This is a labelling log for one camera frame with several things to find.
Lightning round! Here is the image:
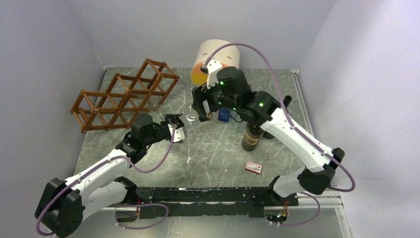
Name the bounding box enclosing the dark brown wine bottle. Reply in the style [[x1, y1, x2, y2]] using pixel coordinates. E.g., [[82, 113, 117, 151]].
[[241, 122, 264, 151]]

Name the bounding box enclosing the clear bottle black gold label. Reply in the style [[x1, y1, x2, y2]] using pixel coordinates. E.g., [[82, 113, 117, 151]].
[[199, 112, 213, 122]]

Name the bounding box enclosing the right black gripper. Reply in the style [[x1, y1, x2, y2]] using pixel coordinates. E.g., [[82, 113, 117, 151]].
[[191, 79, 239, 118]]

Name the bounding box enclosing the tall blue glass bottle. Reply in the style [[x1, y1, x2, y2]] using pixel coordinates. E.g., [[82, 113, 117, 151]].
[[217, 108, 231, 122]]

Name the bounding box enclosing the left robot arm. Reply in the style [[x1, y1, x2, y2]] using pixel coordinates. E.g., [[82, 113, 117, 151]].
[[35, 114, 185, 238]]

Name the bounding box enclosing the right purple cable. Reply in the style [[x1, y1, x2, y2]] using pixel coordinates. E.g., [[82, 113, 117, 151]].
[[203, 43, 356, 193]]

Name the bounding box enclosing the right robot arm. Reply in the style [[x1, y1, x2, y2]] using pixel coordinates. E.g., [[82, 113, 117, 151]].
[[192, 66, 345, 205]]

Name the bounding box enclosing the small red white box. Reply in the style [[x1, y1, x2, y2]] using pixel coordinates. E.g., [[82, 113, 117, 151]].
[[245, 161, 262, 174]]

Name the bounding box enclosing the aluminium rail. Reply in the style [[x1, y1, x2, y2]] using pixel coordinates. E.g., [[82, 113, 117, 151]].
[[102, 189, 344, 212]]

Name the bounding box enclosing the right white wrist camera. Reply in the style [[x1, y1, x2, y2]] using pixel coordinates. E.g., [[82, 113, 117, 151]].
[[200, 59, 223, 89]]

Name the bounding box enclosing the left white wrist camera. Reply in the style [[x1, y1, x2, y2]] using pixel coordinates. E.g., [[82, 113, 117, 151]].
[[168, 124, 186, 143]]

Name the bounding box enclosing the olive green wine bottle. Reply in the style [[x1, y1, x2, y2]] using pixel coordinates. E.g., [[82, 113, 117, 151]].
[[263, 95, 293, 139]]

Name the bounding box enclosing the black base frame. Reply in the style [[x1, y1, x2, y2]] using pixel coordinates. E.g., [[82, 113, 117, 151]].
[[115, 177, 298, 219]]

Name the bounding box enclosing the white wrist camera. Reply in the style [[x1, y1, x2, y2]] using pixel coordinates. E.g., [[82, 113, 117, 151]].
[[168, 124, 186, 143], [200, 59, 223, 89]]

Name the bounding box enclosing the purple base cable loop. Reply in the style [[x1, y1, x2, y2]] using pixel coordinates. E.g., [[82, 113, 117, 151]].
[[114, 201, 171, 230]]

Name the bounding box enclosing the brown wooden wine rack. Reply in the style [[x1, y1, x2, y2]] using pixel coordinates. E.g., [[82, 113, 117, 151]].
[[70, 58, 180, 133]]

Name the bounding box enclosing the cylindrical drawer cabinet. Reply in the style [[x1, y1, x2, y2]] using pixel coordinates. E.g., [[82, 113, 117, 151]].
[[191, 39, 241, 87]]

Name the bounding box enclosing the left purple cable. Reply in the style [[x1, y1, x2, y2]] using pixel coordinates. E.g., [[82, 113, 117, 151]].
[[35, 126, 176, 237]]

